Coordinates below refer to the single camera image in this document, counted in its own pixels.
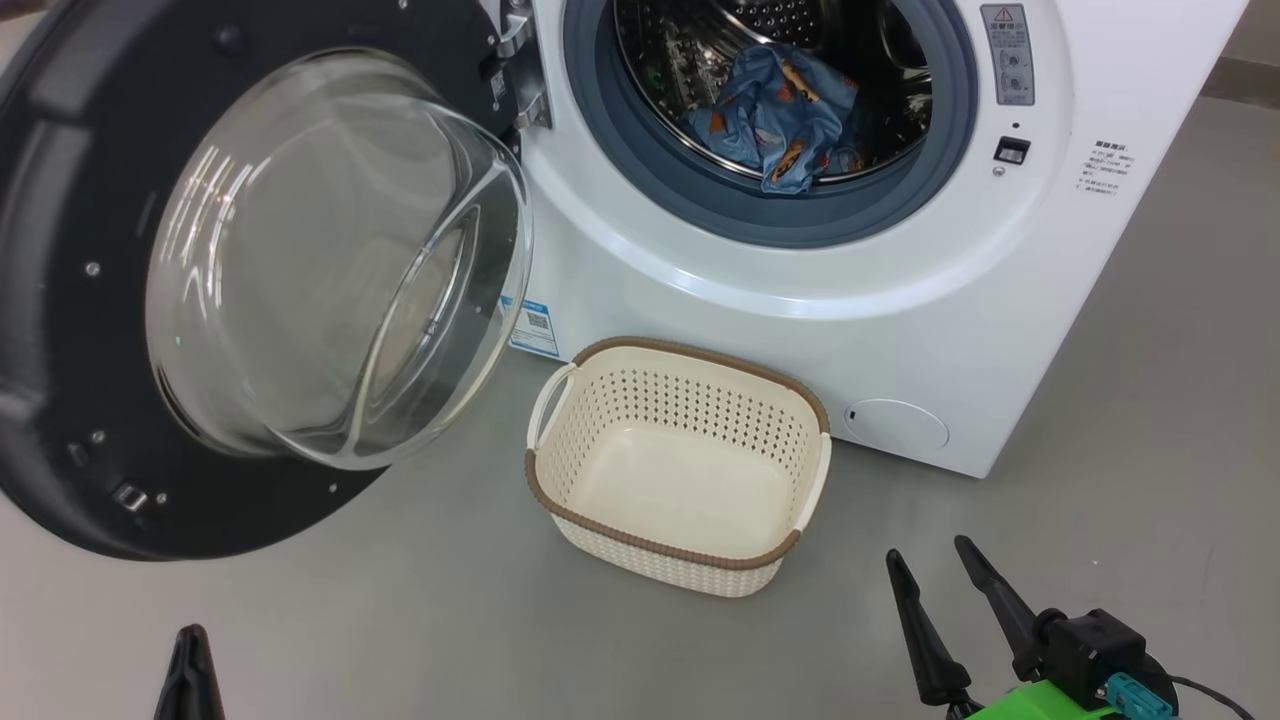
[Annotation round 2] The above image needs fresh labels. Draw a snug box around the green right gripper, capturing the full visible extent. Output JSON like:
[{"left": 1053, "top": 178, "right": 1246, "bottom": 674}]
[{"left": 884, "top": 535, "right": 1122, "bottom": 720}]

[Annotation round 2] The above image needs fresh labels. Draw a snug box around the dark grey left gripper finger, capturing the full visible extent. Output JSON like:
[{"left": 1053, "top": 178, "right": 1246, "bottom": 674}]
[
  {"left": 152, "top": 625, "right": 193, "bottom": 720},
  {"left": 189, "top": 624, "right": 227, "bottom": 720}
]

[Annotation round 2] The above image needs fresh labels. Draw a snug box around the black round glass washer door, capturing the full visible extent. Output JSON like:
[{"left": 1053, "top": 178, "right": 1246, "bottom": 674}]
[{"left": 0, "top": 0, "right": 537, "bottom": 563}]

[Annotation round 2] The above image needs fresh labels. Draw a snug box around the white front-load washing machine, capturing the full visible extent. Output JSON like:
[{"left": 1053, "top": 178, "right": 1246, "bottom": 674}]
[{"left": 480, "top": 0, "right": 1252, "bottom": 480}]

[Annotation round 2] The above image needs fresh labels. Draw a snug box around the cream perforated laundry basket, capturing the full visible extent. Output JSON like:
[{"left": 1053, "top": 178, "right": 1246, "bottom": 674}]
[{"left": 524, "top": 335, "right": 834, "bottom": 600}]

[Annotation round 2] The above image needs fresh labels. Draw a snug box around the grey rubber door gasket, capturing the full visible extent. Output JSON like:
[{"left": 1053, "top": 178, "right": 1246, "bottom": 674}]
[{"left": 561, "top": 0, "right": 980, "bottom": 250}]

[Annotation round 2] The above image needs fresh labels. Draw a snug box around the metal door hinge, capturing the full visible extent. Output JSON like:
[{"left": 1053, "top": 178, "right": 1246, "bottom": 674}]
[{"left": 480, "top": 0, "right": 553, "bottom": 133}]

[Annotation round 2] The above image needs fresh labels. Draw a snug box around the round white filter cover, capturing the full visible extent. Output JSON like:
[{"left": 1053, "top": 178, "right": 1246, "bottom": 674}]
[{"left": 842, "top": 397, "right": 952, "bottom": 452}]

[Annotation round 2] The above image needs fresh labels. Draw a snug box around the small printed text label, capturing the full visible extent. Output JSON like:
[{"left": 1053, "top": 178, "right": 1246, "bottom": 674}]
[{"left": 1077, "top": 139, "right": 1132, "bottom": 197}]

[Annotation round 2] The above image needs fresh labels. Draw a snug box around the blue white energy label sticker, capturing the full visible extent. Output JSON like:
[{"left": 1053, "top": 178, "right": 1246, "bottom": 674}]
[{"left": 499, "top": 294, "right": 562, "bottom": 360}]

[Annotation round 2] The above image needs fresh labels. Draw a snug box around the grey warning label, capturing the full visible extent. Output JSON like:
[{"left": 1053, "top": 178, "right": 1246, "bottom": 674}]
[{"left": 979, "top": 2, "right": 1037, "bottom": 107}]

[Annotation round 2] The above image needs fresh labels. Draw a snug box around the steel perforated washer drum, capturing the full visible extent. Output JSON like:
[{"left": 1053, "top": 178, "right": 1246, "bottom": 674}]
[{"left": 611, "top": 0, "right": 937, "bottom": 188}]

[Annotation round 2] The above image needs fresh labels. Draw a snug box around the teal right camera connector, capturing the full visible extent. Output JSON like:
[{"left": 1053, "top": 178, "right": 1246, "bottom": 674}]
[{"left": 1104, "top": 671, "right": 1177, "bottom": 720}]

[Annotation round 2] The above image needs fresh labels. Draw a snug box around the thin black right gripper cable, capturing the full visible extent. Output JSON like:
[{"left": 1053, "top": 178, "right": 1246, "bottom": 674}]
[{"left": 1170, "top": 675, "right": 1257, "bottom": 720}]

